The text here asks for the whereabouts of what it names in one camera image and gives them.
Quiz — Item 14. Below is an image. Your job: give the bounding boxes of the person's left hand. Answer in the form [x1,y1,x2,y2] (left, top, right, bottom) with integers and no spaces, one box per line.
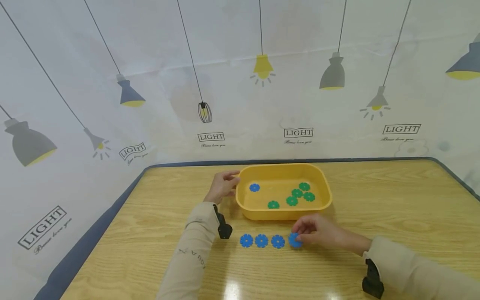
[203,170,241,205]

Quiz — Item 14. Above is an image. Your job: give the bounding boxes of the black wrist band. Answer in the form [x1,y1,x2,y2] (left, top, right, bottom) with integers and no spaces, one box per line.
[362,258,385,300]
[213,204,233,240]

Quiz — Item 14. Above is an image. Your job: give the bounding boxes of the person's left forearm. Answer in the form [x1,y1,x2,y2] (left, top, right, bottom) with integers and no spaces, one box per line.
[155,202,221,300]

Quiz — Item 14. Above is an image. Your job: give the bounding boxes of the person's right forearm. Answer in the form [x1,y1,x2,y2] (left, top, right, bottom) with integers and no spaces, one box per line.
[361,236,480,300]

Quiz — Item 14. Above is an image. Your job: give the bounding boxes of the yellow plastic tray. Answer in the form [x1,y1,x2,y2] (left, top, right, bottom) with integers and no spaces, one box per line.
[235,163,333,221]

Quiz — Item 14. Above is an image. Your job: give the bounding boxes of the person's right hand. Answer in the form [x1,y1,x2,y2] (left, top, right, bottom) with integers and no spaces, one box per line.
[291,213,373,256]

